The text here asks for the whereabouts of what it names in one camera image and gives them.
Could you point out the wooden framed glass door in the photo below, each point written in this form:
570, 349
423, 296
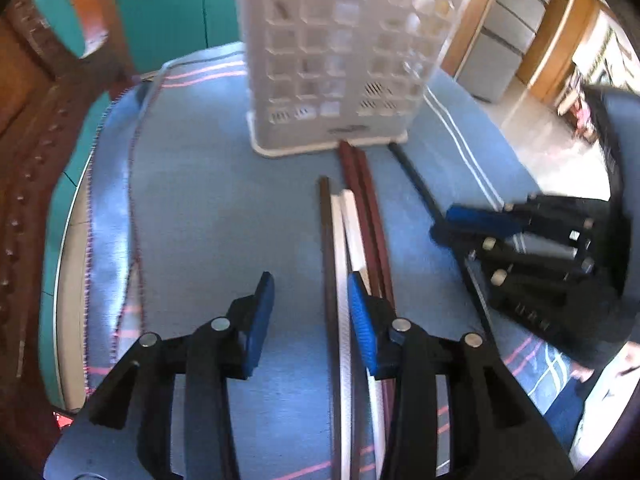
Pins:
480, 10

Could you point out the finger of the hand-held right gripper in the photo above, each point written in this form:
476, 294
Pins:
480, 220
470, 246

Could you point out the dark brown chopstick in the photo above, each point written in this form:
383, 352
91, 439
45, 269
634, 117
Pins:
327, 260

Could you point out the grey drawer cabinet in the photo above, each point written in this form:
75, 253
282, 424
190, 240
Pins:
500, 35

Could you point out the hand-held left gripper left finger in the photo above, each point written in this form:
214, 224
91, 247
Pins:
260, 315

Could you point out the white plastic utensil basket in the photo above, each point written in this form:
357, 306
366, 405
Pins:
320, 132

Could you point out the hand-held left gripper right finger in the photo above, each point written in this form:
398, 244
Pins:
361, 325

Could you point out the brown studded wooden chair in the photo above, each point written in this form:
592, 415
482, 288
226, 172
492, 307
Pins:
30, 110

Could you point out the light wooden chopstick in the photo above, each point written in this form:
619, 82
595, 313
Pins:
356, 230
341, 335

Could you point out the blue striped tablecloth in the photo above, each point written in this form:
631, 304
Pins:
210, 210

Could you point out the black chopstick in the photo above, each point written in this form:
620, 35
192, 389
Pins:
415, 180

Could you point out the red-brown chopstick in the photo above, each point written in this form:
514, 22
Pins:
372, 200
357, 195

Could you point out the wooden door frame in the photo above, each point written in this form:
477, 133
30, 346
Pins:
582, 25

